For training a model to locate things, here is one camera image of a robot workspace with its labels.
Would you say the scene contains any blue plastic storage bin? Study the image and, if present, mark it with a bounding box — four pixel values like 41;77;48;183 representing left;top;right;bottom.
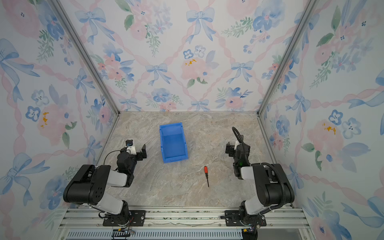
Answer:
159;123;189;164

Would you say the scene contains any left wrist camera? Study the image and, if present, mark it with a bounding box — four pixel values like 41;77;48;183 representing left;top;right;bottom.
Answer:
126;139;137;155

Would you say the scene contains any right aluminium corner post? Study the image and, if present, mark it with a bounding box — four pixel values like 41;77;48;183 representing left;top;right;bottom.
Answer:
257;0;318;118

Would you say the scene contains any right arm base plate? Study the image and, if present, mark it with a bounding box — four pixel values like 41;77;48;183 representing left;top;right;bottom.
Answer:
220;210;267;228

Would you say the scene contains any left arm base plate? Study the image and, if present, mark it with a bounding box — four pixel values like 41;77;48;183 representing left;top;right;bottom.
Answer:
103;210;147;227

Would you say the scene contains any red black screwdriver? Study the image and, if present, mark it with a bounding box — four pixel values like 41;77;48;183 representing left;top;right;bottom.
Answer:
204;166;210;187

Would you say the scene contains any aluminium mounting rail frame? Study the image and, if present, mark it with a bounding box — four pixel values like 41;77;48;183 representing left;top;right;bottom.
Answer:
54;205;315;240

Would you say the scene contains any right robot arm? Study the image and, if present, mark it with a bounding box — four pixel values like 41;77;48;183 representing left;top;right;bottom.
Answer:
225;141;295;226

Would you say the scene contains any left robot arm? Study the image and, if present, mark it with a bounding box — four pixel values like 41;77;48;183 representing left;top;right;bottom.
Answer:
63;140;147;226

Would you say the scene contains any left aluminium corner post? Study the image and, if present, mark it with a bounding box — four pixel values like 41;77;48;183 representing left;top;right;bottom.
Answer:
48;1;121;116

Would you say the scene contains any aluminium corner post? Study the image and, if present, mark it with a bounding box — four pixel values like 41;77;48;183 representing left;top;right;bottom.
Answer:
48;1;121;116
257;0;318;118

